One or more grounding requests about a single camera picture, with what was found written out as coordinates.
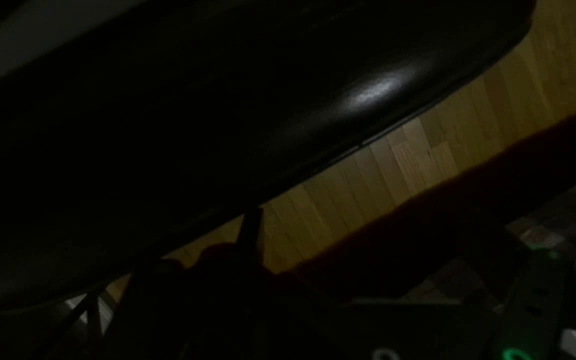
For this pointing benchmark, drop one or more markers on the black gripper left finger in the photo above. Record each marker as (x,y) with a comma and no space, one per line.
(144,307)

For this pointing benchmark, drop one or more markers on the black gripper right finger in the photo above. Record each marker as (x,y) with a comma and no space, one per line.
(481,293)

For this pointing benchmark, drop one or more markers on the black chair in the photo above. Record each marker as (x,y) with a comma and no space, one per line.
(188,121)

